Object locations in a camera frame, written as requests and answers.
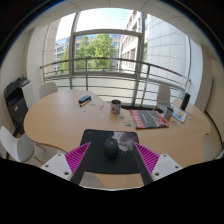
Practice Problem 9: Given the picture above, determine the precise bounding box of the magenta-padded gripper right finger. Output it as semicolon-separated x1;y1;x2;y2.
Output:
133;142;184;186

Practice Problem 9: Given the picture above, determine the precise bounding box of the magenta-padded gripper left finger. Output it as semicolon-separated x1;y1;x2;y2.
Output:
40;142;92;185

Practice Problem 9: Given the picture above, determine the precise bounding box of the black computer mouse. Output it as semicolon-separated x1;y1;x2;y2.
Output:
103;137;120;160

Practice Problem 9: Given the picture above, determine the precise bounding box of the black printed mouse pad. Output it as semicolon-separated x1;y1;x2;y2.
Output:
78;128;144;175

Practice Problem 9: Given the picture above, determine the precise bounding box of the white chair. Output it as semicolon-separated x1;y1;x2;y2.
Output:
155;83;172;111
0;125;46;164
38;81;59;100

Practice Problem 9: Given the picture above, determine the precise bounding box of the red magazine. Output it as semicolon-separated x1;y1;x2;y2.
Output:
129;109;170;130

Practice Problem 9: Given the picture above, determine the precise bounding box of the printed cup with white rim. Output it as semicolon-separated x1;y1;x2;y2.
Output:
163;106;175;122

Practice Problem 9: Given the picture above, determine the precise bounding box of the white and blue booklet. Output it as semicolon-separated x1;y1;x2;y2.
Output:
171;105;189;123

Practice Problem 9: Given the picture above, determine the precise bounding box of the black cylindrical speaker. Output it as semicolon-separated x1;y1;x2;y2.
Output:
179;92;192;112

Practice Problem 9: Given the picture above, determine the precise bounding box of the black and blue stapler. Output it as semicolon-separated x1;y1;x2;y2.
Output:
78;94;92;108

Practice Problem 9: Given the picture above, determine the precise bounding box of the printed cup with dark rim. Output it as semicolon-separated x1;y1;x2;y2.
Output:
110;99;122;115

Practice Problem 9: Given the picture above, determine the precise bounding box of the black and white printer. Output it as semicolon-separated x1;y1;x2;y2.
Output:
3;75;36;129

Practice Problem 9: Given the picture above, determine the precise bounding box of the metal balcony railing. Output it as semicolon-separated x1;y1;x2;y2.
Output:
39;57;192;108

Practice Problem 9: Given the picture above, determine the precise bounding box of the green tree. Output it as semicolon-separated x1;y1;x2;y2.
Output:
61;33;118;72

